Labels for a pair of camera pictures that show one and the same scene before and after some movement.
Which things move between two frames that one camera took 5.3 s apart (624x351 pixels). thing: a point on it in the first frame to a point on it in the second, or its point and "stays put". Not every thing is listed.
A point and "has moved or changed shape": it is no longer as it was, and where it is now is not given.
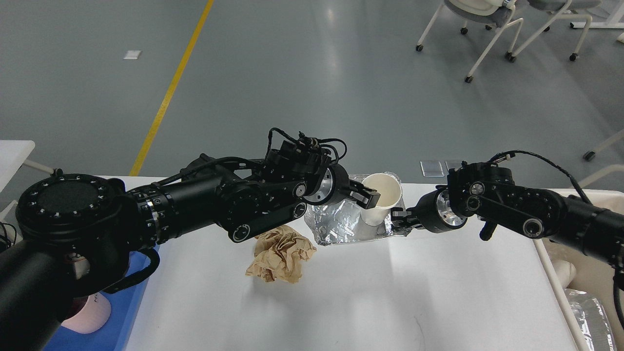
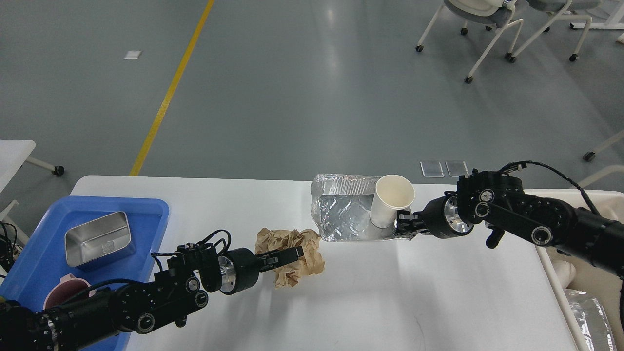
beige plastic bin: x=564 y=268 stays put
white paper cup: x=390 y=189 has moved or changed shape
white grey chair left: x=486 y=13 stays put
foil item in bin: x=593 y=320 stays put
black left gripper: x=334 y=187 to x=239 y=267
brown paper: x=280 y=253 has moved or changed shape
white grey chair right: x=567 y=8 stays put
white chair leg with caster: x=590 y=155 stays put
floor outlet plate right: x=456 y=165 stays put
